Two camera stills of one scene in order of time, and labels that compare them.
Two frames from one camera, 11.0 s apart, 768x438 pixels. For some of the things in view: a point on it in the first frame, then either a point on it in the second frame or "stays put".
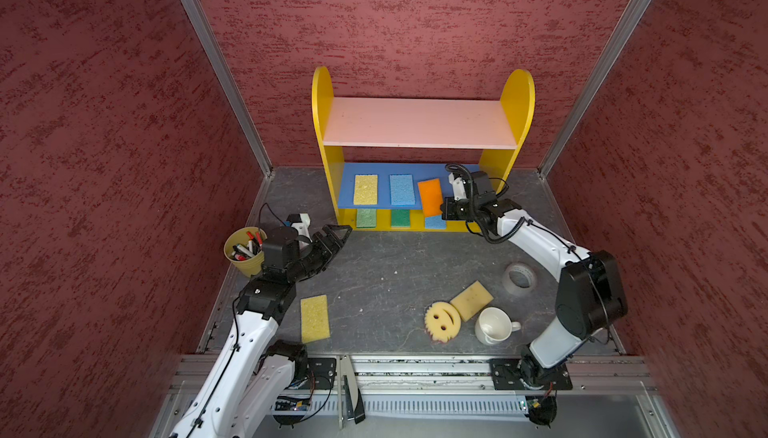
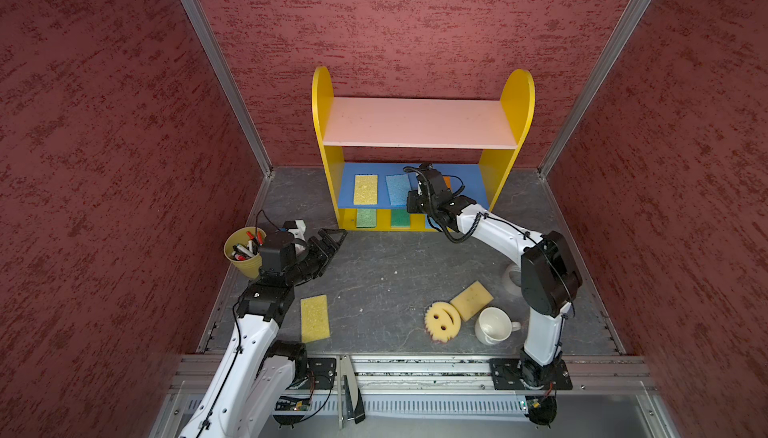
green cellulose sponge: x=366 y=217 stays put
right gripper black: x=448 y=209 → x=412 y=199
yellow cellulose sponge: x=365 y=190 stays put
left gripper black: x=327 y=250 stays put
